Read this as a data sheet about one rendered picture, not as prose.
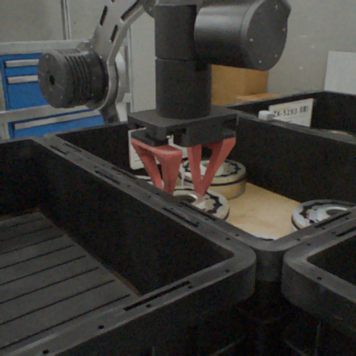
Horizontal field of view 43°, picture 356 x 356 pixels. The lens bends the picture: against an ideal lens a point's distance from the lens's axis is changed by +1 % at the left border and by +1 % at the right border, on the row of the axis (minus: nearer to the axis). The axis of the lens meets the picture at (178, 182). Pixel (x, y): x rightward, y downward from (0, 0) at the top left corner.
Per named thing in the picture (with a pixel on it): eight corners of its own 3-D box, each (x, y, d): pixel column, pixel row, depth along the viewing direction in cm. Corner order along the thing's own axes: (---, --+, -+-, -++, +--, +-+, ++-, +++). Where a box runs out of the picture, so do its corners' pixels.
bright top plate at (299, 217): (274, 216, 53) (274, 211, 53) (331, 197, 58) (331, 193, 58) (348, 252, 45) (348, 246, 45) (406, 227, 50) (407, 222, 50)
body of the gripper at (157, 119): (240, 128, 48) (244, 56, 45) (160, 146, 42) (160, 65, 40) (200, 117, 53) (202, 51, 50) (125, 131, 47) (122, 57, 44)
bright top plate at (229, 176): (164, 170, 69) (164, 165, 69) (213, 157, 75) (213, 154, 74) (208, 188, 61) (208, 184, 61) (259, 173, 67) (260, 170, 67)
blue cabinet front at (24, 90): (13, 165, 239) (-2, 55, 220) (122, 140, 287) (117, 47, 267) (16, 166, 238) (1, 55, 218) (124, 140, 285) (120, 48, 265)
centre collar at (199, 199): (152, 201, 51) (152, 196, 51) (187, 191, 54) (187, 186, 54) (178, 216, 47) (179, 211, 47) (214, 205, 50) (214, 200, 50)
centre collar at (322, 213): (306, 215, 52) (307, 210, 52) (335, 205, 55) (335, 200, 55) (343, 231, 48) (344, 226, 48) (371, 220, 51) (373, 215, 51)
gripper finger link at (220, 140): (234, 199, 51) (238, 117, 47) (183, 217, 47) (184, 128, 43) (196, 181, 56) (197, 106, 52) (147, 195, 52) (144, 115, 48)
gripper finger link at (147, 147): (220, 205, 49) (223, 121, 46) (166, 222, 45) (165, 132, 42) (181, 185, 55) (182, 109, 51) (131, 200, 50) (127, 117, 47)
